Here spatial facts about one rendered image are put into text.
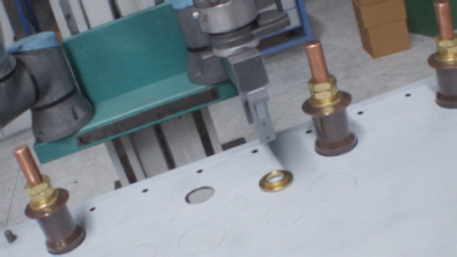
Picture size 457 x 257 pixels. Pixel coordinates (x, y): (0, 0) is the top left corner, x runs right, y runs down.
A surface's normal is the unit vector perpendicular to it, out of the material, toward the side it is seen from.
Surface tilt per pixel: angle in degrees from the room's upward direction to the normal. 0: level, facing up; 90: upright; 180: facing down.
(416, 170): 0
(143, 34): 90
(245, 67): 90
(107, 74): 90
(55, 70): 90
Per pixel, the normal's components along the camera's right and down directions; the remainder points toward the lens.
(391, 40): 0.11, 0.43
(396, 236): -0.27, -0.86
